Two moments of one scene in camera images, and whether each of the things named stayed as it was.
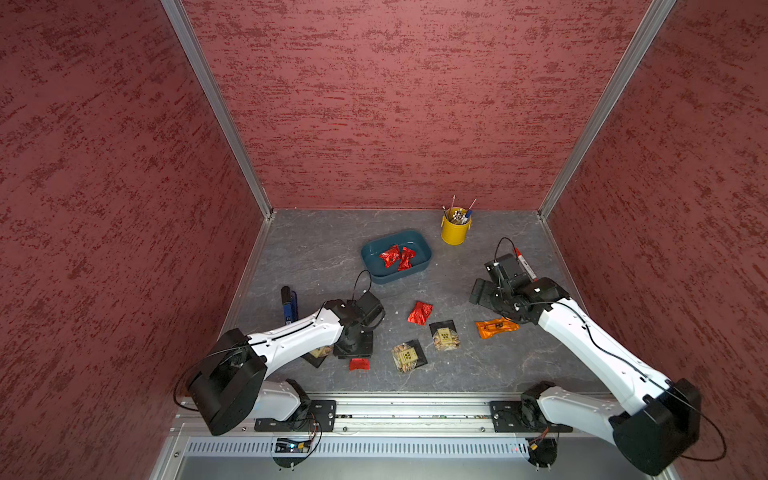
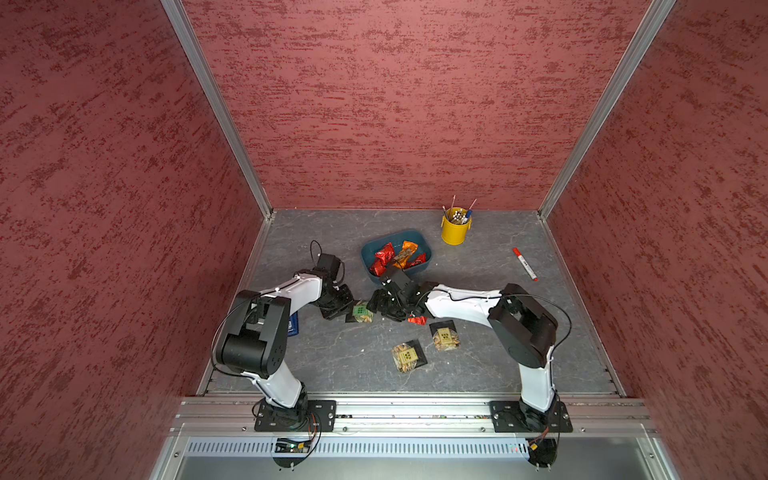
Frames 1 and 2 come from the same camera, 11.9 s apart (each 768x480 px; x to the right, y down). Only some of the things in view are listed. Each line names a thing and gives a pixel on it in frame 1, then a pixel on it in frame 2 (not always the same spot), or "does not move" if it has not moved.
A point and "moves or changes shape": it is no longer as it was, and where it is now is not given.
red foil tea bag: x=406 y=259 → x=386 y=254
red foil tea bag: x=390 y=256 → x=378 y=268
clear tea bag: x=408 y=355 does not move
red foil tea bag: x=359 y=363 → x=422 y=258
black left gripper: x=364 y=352 → x=344 y=308
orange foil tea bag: x=490 y=327 moves or changes shape
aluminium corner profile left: x=184 y=28 does not move
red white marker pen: x=525 y=264 does not move
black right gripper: x=486 y=287 → x=377 y=302
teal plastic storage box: x=375 y=265 does not move
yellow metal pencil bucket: x=455 y=225 does not move
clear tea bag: x=445 y=336 does not move
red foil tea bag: x=420 y=312 does not move
